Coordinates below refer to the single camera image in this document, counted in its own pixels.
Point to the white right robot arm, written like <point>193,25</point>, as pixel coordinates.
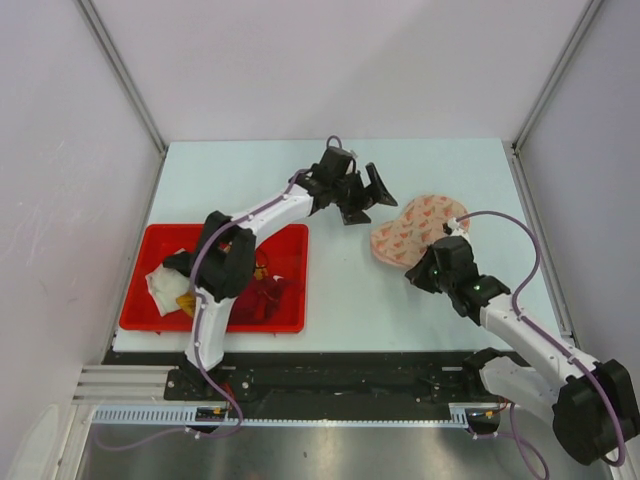
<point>590,405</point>

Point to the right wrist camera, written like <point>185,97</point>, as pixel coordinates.
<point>453,227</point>

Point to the white slotted cable duct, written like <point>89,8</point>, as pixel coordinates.
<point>183,416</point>

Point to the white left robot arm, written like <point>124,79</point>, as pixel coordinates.
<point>224,261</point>

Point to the dark red garment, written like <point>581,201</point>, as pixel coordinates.
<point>278,287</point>

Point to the left aluminium frame post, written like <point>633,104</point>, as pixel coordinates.
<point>116,63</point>

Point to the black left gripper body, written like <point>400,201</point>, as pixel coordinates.
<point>350,188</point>

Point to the black garment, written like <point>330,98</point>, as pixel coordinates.
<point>182,261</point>

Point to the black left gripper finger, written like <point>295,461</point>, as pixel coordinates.
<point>376,192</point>
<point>354,213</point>

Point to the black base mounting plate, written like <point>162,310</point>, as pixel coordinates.
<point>435,376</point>

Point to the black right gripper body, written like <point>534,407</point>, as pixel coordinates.
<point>444,281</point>

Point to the white garment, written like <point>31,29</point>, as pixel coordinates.
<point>164,286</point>

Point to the aluminium frame post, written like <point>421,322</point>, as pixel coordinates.
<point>116,63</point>
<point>558,71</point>

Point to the right aluminium frame post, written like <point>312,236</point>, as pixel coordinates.
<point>558,71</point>

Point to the red plastic bin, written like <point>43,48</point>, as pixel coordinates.
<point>287,253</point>

